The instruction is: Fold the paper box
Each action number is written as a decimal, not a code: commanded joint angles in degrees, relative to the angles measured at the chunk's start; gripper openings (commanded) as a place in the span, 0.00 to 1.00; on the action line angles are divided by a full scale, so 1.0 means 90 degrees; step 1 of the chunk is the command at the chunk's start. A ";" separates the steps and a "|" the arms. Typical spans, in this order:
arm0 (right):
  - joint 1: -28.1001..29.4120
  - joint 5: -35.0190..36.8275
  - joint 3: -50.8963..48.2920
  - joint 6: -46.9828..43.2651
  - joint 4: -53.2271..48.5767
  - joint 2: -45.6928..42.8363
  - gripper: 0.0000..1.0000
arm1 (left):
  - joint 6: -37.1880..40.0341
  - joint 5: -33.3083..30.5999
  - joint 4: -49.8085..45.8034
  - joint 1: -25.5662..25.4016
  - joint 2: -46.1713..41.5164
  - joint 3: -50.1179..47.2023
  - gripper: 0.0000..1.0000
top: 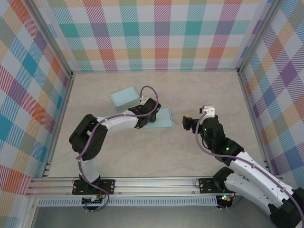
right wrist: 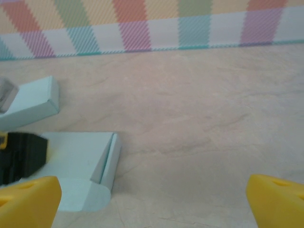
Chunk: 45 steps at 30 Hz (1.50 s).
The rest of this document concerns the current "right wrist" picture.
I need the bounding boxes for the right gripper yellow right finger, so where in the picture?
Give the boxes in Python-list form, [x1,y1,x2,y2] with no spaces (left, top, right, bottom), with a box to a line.
[245,174,304,228]

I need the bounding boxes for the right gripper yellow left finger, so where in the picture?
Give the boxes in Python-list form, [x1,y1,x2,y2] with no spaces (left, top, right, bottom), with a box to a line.
[0,176,63,228]

